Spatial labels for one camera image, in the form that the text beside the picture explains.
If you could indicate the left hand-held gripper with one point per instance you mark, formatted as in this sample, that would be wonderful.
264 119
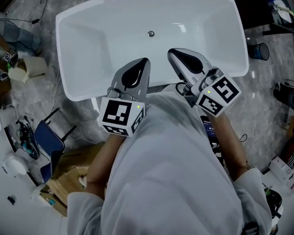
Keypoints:
117 111

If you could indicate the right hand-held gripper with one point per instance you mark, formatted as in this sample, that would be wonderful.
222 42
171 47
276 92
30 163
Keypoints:
220 94

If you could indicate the round metal bathtub drain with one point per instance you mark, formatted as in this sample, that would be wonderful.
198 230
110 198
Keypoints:
151 33

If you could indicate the person's left forearm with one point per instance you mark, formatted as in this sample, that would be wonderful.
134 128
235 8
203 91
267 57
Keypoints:
100 165

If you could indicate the person's right forearm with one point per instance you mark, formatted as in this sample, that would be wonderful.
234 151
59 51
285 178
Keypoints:
230 146

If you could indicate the white bathtub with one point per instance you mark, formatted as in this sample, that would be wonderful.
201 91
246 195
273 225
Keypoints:
112 45

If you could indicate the blue cup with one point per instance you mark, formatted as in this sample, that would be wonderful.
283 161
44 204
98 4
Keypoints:
258 52

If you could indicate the black cabinet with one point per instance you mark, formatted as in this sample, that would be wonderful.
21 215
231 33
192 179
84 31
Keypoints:
254 8

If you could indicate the person's white shirt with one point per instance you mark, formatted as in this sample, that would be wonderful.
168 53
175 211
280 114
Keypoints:
166 168

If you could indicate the blue chair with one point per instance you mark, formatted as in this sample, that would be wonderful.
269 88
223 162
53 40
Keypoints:
49 141

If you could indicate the white papers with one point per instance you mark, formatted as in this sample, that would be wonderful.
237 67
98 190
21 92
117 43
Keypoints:
284 13

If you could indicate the white tissue wad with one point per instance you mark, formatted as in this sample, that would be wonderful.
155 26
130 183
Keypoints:
82 180

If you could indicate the large cardboard box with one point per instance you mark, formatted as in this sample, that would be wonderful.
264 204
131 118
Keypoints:
66 180

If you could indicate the white bucket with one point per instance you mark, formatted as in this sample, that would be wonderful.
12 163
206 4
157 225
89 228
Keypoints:
0 120

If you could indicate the white carton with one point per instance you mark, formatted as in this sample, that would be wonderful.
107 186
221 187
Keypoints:
281 170

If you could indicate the white round appliance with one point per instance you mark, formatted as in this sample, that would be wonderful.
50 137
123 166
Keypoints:
14 165

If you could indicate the small black box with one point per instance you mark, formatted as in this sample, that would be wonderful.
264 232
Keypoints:
11 199

